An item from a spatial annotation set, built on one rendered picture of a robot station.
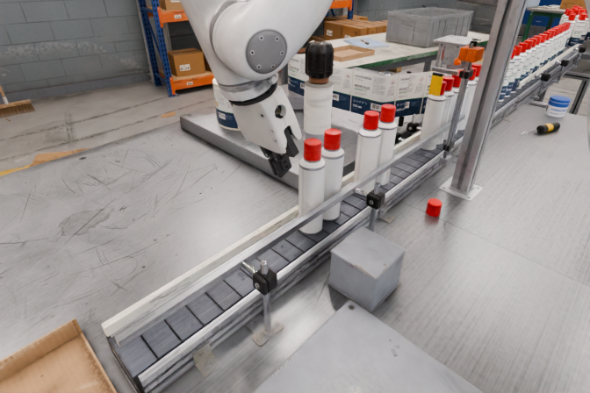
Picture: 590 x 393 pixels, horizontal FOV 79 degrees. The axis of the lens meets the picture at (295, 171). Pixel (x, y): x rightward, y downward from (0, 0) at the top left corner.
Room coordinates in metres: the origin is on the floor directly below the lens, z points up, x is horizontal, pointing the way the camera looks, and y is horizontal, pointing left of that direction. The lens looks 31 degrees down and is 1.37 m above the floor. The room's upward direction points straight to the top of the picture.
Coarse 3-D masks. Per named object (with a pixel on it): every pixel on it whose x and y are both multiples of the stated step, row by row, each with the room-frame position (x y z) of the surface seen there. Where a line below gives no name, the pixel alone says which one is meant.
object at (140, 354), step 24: (408, 168) 0.86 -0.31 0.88; (384, 192) 0.74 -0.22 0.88; (288, 240) 0.56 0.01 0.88; (312, 240) 0.56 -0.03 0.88; (288, 264) 0.50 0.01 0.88; (216, 288) 0.44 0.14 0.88; (240, 288) 0.44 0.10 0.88; (192, 312) 0.39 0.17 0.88; (216, 312) 0.39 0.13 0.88; (144, 336) 0.34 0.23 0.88; (168, 336) 0.34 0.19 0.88; (144, 360) 0.31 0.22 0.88
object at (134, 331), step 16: (448, 128) 0.96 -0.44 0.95; (416, 144) 0.84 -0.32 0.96; (400, 160) 0.77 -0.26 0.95; (368, 176) 0.68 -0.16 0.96; (352, 192) 0.63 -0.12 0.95; (320, 208) 0.56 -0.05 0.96; (304, 224) 0.52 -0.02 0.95; (272, 240) 0.47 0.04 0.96; (240, 256) 0.43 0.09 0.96; (256, 256) 0.44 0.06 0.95; (224, 272) 0.40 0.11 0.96; (192, 288) 0.37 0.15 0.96; (208, 288) 0.37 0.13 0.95; (176, 304) 0.34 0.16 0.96; (144, 320) 0.31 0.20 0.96; (160, 320) 0.32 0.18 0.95; (128, 336) 0.29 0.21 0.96
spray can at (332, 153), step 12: (324, 132) 0.65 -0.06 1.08; (336, 132) 0.64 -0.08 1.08; (324, 144) 0.64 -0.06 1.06; (336, 144) 0.63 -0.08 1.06; (324, 156) 0.63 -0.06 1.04; (336, 156) 0.62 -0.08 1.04; (336, 168) 0.62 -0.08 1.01; (336, 180) 0.63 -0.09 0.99; (324, 192) 0.63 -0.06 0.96; (336, 192) 0.63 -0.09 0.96; (336, 204) 0.63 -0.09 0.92; (324, 216) 0.62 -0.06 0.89; (336, 216) 0.63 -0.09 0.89
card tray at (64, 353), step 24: (48, 336) 0.35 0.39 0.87; (72, 336) 0.37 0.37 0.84; (0, 360) 0.31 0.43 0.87; (24, 360) 0.33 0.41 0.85; (48, 360) 0.34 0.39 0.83; (72, 360) 0.34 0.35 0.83; (96, 360) 0.34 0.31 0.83; (0, 384) 0.30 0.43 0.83; (24, 384) 0.30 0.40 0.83; (48, 384) 0.30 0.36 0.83; (72, 384) 0.30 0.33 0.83; (96, 384) 0.30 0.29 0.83
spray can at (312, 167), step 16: (304, 144) 0.60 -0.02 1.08; (320, 144) 0.60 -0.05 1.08; (304, 160) 0.60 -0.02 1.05; (320, 160) 0.60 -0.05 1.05; (304, 176) 0.58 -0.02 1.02; (320, 176) 0.58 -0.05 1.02; (304, 192) 0.58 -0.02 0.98; (320, 192) 0.58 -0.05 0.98; (304, 208) 0.58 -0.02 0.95; (320, 224) 0.59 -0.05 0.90
